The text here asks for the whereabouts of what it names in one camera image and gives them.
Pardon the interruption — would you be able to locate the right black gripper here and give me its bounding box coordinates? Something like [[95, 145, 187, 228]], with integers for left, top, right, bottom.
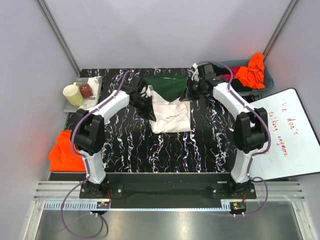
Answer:
[[179, 78, 205, 102]]

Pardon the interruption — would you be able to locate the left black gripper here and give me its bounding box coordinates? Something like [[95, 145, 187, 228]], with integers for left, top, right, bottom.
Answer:
[[131, 95, 157, 122]]

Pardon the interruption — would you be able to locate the white green Charlie Brown t-shirt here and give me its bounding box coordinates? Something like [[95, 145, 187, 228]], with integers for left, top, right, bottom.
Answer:
[[145, 74, 191, 134]]

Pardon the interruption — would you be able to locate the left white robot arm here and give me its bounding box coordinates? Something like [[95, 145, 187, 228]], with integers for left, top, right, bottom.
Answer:
[[70, 76, 156, 198]]

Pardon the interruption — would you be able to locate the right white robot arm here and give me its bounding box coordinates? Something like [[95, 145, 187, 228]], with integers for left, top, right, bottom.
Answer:
[[185, 62, 271, 199]]

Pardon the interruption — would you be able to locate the black garment in basket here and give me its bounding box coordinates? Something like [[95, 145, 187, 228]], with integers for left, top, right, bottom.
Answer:
[[215, 67, 253, 92]]

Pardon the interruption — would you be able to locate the magenta garment in basket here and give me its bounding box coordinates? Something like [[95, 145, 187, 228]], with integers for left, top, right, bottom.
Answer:
[[222, 66, 241, 81]]

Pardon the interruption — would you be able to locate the orange t-shirt in basket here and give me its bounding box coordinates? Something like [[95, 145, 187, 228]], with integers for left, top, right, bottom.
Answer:
[[234, 53, 265, 90]]

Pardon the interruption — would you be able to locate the teal laundry basket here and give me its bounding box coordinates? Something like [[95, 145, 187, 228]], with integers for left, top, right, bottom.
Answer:
[[217, 59, 274, 96]]

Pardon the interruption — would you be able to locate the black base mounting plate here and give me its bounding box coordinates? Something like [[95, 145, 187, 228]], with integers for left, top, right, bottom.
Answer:
[[79, 173, 257, 200]]

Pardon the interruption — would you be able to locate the pale yellow mug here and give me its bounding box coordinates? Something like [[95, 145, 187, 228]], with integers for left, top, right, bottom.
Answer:
[[62, 82, 83, 107]]

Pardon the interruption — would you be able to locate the folded orange t-shirt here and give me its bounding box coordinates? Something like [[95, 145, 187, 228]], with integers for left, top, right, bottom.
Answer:
[[48, 130, 86, 173]]

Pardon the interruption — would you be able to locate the whiteboard with red writing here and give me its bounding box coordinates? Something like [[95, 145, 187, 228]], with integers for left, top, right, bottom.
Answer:
[[250, 88, 320, 180]]

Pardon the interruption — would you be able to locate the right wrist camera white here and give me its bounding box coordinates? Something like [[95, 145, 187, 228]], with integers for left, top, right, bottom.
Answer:
[[191, 63, 201, 82]]

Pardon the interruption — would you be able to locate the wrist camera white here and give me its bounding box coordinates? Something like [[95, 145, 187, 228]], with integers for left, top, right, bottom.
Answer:
[[191, 63, 201, 82], [139, 85, 151, 98]]

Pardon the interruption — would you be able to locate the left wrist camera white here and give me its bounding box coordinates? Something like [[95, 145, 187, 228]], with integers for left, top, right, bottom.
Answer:
[[139, 85, 151, 98]]

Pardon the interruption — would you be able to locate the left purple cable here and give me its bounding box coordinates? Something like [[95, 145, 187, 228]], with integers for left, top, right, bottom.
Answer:
[[60, 70, 136, 237]]

